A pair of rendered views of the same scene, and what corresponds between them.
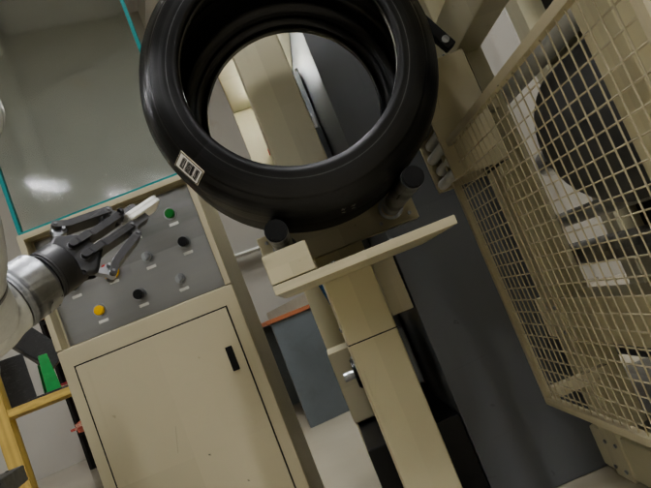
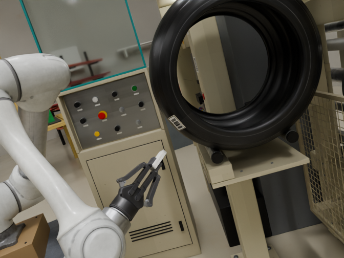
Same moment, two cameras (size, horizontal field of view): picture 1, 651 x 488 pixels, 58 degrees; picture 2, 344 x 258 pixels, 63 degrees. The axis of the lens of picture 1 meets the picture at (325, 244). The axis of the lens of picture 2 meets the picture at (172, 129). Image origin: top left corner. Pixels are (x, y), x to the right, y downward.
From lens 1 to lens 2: 0.57 m
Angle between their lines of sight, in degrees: 20
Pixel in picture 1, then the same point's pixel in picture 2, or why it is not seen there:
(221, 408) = not seen: hidden behind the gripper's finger
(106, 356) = (101, 157)
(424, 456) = (252, 228)
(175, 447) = not seen: hidden behind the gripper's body
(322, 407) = (177, 142)
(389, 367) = (244, 191)
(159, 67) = (166, 65)
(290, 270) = (221, 178)
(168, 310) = (132, 138)
